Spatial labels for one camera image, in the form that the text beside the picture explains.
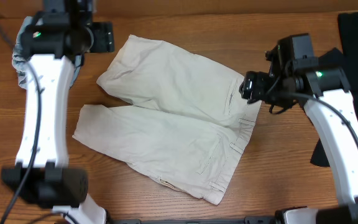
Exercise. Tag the beige khaki shorts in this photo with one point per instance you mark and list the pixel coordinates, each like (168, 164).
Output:
(184, 125)

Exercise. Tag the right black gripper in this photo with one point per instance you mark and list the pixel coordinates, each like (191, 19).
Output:
(254, 88)

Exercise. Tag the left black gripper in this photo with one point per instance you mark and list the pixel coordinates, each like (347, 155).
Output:
(103, 32)

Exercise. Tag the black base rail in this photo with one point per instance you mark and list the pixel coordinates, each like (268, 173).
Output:
(191, 221)

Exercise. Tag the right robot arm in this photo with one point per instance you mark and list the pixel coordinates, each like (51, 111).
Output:
(295, 77)

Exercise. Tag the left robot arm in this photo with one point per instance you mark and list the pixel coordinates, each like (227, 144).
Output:
(53, 46)

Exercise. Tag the folded light blue jeans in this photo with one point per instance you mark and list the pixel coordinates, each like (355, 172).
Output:
(18, 62)

